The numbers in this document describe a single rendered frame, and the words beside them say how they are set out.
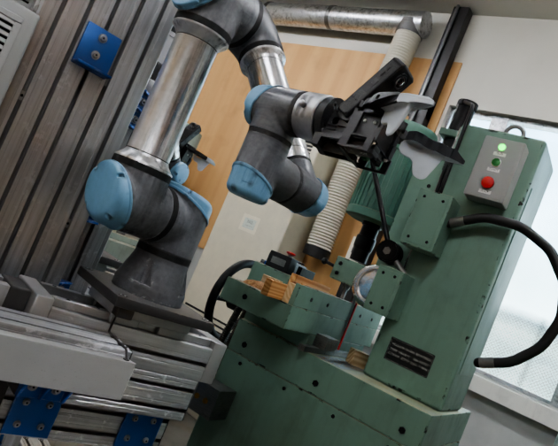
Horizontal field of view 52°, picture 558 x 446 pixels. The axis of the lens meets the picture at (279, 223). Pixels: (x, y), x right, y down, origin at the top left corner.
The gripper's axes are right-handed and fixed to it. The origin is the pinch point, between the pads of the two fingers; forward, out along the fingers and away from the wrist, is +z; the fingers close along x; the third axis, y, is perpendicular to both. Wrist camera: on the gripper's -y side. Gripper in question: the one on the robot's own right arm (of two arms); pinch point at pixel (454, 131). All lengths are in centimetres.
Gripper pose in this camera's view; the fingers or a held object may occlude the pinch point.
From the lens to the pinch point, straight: 81.2
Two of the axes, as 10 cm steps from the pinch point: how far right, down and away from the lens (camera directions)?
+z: 7.4, 2.7, -6.1
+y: -4.6, 8.7, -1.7
